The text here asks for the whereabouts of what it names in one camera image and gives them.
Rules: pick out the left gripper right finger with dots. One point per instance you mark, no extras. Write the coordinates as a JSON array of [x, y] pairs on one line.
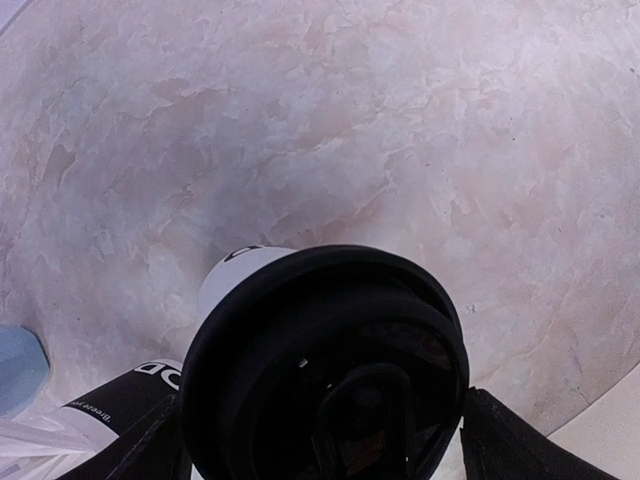
[[498, 444]]

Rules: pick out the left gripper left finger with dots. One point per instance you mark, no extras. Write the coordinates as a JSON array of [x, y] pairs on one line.
[[151, 449]]

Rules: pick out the black plastic cup lid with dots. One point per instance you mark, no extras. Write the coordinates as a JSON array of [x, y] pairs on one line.
[[354, 367]]

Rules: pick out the white paper coffee cup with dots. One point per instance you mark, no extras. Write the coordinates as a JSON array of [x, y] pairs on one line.
[[256, 268]]

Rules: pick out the black paper cup with straws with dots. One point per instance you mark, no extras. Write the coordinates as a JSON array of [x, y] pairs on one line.
[[104, 414]]

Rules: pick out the bundle of wrapped white straws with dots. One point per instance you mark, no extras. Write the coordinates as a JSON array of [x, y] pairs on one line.
[[51, 446]]

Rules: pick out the light blue ceramic mug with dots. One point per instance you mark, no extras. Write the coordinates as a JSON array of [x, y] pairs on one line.
[[24, 369]]

